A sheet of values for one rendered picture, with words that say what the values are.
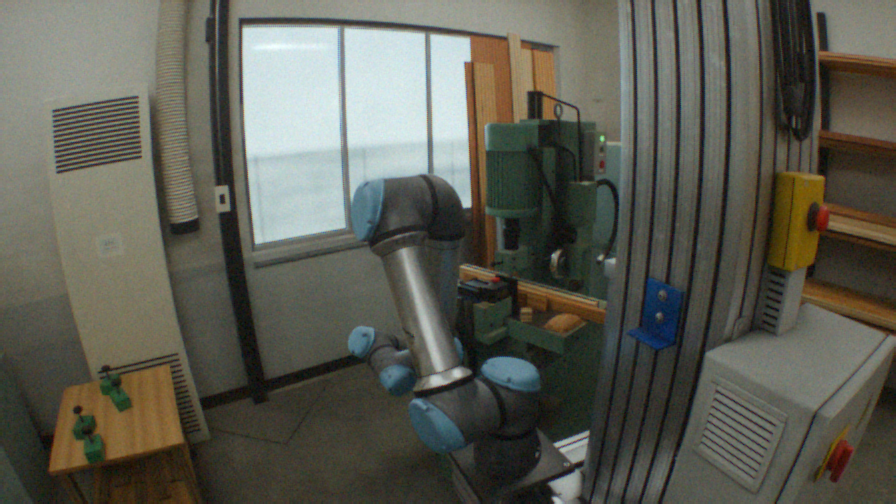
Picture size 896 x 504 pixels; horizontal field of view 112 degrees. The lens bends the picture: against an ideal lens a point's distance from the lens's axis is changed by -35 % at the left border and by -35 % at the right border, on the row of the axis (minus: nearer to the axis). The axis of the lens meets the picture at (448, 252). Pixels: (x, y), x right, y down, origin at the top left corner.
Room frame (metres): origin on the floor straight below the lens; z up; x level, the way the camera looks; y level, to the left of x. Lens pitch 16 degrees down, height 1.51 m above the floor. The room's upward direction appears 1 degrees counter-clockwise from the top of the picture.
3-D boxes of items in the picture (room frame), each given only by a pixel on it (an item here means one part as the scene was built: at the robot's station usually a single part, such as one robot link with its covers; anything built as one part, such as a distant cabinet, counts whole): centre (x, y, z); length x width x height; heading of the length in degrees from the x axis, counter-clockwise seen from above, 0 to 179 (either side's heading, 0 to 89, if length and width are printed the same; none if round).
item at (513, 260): (1.58, -0.24, 1.03); 0.14 x 0.07 x 0.09; 134
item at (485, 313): (1.41, -0.11, 0.92); 0.15 x 0.13 x 0.09; 44
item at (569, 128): (1.77, -0.43, 1.16); 0.22 x 0.22 x 0.72; 44
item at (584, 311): (1.50, -0.28, 0.92); 0.62 x 0.02 x 0.04; 44
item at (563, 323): (1.30, -0.35, 0.91); 0.12 x 0.09 x 0.03; 134
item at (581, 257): (1.58, -0.46, 1.02); 0.09 x 0.07 x 0.12; 44
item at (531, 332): (1.47, -0.17, 0.87); 0.61 x 0.30 x 0.06; 44
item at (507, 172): (1.57, -0.22, 1.35); 0.18 x 0.18 x 0.31
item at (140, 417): (1.22, 1.35, 0.32); 0.66 x 0.57 x 0.64; 35
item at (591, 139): (1.69, -0.55, 1.40); 0.10 x 0.06 x 0.16; 134
